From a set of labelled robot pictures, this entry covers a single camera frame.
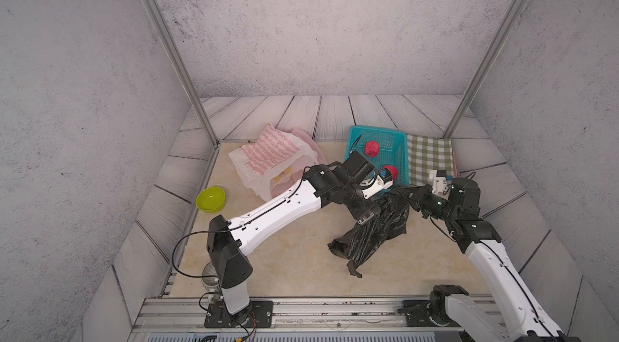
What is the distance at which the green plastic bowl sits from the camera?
954mm

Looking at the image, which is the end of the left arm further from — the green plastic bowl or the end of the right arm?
the green plastic bowl

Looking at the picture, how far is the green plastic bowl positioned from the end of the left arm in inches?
21.9

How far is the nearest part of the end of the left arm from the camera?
0.52 metres
